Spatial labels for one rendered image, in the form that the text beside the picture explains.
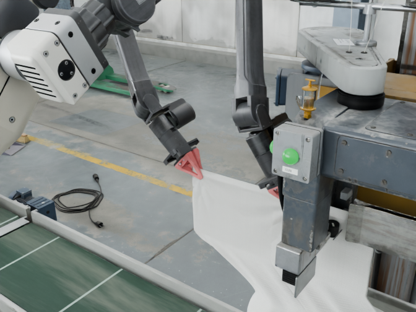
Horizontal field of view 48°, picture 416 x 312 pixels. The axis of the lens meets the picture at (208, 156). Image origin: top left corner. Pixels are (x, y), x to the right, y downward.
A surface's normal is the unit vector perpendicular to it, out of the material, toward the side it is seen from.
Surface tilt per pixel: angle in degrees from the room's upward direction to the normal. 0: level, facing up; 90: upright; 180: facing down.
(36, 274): 0
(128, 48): 51
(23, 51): 90
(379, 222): 90
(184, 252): 0
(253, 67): 66
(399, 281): 90
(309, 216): 90
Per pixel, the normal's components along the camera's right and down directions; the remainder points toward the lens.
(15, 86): 0.81, 0.23
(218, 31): -0.59, 0.33
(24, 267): 0.00, -0.92
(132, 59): 0.28, -0.29
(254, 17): 0.57, -0.04
